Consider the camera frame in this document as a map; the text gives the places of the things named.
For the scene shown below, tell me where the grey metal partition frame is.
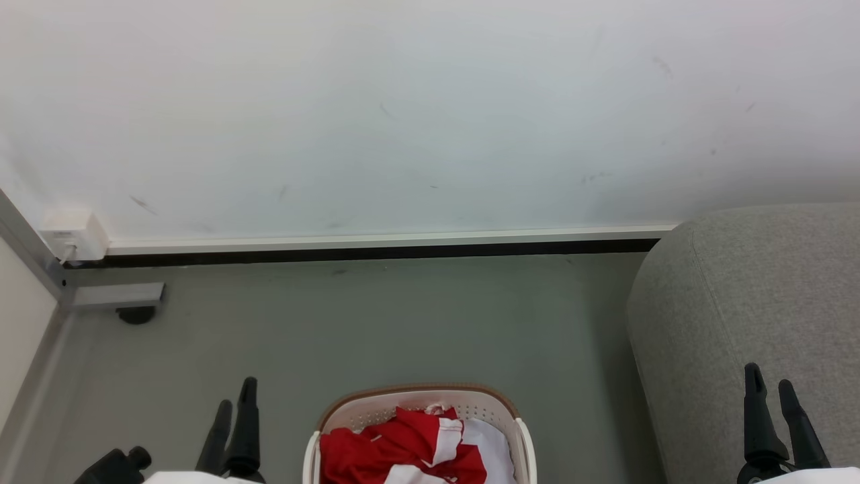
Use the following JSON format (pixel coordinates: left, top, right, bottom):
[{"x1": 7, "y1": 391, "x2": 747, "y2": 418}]
[{"x1": 0, "y1": 188, "x2": 166, "y2": 484}]

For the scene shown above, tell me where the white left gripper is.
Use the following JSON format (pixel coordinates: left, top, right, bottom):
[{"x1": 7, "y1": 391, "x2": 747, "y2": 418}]
[{"x1": 143, "y1": 376, "x2": 264, "y2": 484}]

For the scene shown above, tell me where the white perforated laundry basket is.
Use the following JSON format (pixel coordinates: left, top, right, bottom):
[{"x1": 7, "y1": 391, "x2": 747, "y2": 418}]
[{"x1": 302, "y1": 383, "x2": 538, "y2": 484}]

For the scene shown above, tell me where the red and white garment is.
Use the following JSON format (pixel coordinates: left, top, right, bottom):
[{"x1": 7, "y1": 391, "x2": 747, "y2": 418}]
[{"x1": 319, "y1": 405, "x2": 488, "y2": 484}]

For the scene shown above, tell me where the white wall socket box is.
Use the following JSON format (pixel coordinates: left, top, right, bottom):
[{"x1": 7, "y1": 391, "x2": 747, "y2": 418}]
[{"x1": 39, "y1": 210, "x2": 110, "y2": 264}]

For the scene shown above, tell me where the pale white cloth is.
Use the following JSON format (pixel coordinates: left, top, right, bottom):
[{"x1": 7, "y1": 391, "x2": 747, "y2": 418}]
[{"x1": 462, "y1": 418, "x2": 517, "y2": 484}]

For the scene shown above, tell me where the cream partition panel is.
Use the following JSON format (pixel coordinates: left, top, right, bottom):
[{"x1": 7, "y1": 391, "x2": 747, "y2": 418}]
[{"x1": 0, "y1": 237, "x2": 59, "y2": 431}]

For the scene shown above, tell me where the white wall baseboard strip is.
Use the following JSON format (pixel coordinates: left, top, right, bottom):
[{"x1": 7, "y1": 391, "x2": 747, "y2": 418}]
[{"x1": 106, "y1": 225, "x2": 679, "y2": 257}]

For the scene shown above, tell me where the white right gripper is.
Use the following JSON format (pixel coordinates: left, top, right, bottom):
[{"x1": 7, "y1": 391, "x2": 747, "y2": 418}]
[{"x1": 737, "y1": 363, "x2": 860, "y2": 484}]

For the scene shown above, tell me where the grey fabric sofa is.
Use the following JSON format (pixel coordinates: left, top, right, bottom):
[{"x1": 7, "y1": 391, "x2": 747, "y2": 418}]
[{"x1": 626, "y1": 203, "x2": 860, "y2": 484}]

